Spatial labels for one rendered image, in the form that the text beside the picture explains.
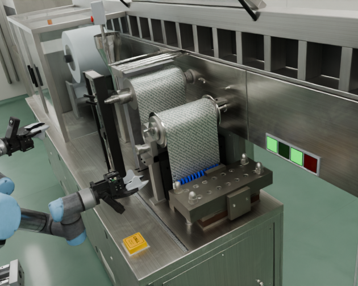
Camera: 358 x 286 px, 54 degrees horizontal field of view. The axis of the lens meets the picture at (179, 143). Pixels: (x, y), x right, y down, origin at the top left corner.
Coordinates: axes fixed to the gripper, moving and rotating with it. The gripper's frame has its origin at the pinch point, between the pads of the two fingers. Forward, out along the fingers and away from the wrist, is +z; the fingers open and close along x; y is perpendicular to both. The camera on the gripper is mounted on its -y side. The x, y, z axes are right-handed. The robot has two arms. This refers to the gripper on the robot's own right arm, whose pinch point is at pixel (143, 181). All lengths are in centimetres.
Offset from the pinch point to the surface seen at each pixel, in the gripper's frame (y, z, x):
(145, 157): 5.0, 5.6, 8.2
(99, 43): 41, 16, 74
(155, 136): 15.0, 9.6, 3.4
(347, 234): -108, 141, 5
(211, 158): -1.5, 31.5, -0.8
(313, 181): -108, 173, 62
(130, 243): -16.4, -13.1, -10.8
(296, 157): 10, 44, -36
